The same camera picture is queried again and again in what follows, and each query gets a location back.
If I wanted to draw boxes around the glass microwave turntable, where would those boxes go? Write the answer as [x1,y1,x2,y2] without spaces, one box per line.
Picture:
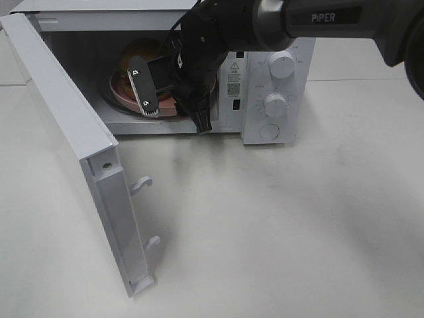
[97,78,219,121]

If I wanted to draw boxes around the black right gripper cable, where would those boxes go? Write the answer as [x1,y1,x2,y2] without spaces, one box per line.
[158,0,213,110]

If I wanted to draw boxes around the white microwave oven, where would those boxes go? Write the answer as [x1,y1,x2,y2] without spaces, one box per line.
[8,1,315,144]

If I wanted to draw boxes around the white warning label sticker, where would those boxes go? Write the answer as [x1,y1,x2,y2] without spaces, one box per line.
[226,61,244,97]

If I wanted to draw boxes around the lower white dial knob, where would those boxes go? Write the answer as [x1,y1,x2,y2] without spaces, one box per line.
[263,93,288,118]

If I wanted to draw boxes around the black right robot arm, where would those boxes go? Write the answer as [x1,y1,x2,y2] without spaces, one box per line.
[127,1,423,134]

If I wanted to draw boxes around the toy burger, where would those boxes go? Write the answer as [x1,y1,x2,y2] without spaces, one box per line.
[117,38,170,101]

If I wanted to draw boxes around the round white door button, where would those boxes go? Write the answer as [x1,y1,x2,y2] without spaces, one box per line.
[260,124,280,140]

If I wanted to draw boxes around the white dial knob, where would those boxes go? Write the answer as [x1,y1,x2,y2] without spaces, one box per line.
[269,50,295,79]
[263,93,288,118]

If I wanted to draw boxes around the white microwave door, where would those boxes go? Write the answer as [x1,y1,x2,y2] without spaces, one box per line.
[1,13,160,297]

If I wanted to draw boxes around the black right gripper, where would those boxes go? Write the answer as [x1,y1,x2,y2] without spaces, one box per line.
[127,3,229,133]

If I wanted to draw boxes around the pink plate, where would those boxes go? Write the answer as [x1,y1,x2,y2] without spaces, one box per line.
[109,68,218,119]

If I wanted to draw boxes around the upper white dial knob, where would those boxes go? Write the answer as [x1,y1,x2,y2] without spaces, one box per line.
[269,50,295,79]

